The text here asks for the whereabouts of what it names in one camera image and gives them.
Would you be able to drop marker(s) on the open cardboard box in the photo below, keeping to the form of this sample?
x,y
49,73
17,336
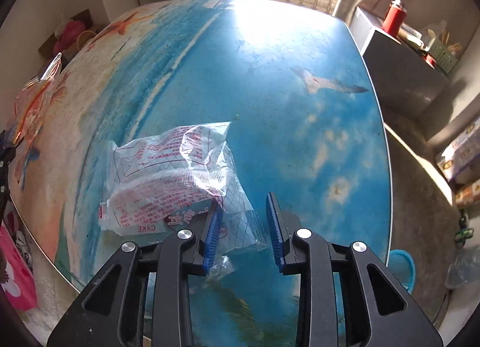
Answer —
x,y
45,50

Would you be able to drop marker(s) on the toilet paper roll pack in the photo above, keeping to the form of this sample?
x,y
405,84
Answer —
x,y
460,152

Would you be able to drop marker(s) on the red thermos bottle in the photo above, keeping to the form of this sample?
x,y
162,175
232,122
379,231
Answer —
x,y
394,18

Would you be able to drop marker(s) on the pink patterned blanket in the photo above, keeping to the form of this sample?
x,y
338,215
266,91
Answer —
x,y
16,279

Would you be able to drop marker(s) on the blue plastic trash basket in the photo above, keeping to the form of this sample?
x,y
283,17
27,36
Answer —
x,y
402,266

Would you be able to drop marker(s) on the pink plastic bag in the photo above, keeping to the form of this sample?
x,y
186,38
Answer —
x,y
66,33

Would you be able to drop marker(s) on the grey metal cabinet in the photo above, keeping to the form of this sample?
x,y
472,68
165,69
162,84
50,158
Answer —
x,y
404,82

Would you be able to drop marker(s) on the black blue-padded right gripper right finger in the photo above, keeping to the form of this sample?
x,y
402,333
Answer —
x,y
377,309

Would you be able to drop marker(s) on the beach print folding table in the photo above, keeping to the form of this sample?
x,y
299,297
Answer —
x,y
304,119

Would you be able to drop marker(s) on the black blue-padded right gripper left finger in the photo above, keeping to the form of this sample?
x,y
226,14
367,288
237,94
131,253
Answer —
x,y
110,310

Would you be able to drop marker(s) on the red tote bag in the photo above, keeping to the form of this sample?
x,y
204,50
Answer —
x,y
84,38

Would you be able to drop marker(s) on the white red-printed cake wrapper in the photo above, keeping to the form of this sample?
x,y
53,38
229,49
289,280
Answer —
x,y
157,185

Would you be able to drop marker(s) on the large clear water jug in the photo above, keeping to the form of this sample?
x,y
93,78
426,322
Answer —
x,y
465,268

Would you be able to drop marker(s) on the green drink can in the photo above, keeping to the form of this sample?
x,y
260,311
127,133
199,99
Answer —
x,y
465,232

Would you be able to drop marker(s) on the green plastic utensil basket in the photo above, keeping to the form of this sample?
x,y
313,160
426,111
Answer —
x,y
444,56

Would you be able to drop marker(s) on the clear red-orange snack bag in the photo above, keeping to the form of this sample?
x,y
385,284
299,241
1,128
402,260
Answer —
x,y
32,102

